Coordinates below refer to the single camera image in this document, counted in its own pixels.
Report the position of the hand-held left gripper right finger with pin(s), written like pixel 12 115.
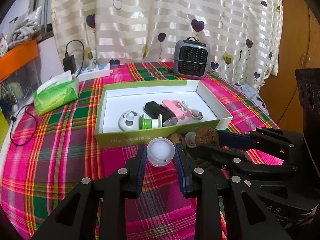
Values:
pixel 181 172

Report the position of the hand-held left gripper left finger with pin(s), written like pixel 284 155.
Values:
pixel 142 170

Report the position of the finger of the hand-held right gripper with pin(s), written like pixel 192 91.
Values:
pixel 235 140
pixel 212 153

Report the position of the green and white spool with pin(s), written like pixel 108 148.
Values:
pixel 147 122

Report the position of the white round smiley gadget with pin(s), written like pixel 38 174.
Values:
pixel 127 122

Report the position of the pink clip gadget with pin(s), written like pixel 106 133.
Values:
pixel 173 108

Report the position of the green and white cardboard box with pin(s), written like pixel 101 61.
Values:
pixel 150 95

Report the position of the grey clothing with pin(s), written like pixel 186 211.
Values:
pixel 250 92

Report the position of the pink nail clipper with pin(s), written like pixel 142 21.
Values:
pixel 183 105

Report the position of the black rectangular device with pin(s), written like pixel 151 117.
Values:
pixel 153 108

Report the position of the pink plaid tablecloth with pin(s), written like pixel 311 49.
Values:
pixel 62 155

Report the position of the grey small fan heater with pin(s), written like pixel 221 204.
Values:
pixel 191 60

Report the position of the white power strip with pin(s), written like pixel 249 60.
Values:
pixel 95 72

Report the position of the wooden cabinet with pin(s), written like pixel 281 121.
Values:
pixel 295 42

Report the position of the green tissue pack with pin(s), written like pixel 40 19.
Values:
pixel 55 95

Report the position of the small white ball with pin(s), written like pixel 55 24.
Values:
pixel 15 108

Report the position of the cream heart print curtain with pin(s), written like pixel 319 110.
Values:
pixel 150 17

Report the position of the orange box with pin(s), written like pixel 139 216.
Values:
pixel 20 55

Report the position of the clear plastic bag with items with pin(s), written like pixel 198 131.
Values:
pixel 25 30

